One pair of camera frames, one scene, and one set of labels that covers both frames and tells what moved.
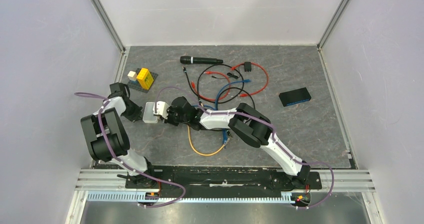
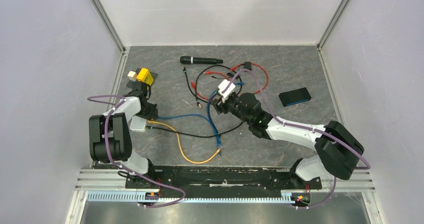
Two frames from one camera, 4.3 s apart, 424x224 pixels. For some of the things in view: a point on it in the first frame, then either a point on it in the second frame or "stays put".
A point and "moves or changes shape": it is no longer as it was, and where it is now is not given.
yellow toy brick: [145, 78] stays put
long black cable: [228, 132] moves or changes shape
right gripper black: [168, 120] -> [221, 106]
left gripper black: [136, 116] -> [153, 114]
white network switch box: [148, 116] moves or changes shape
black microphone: [185, 59] stays put
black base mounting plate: [225, 179] stays put
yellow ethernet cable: [195, 151] -> [179, 145]
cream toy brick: [132, 75] stays put
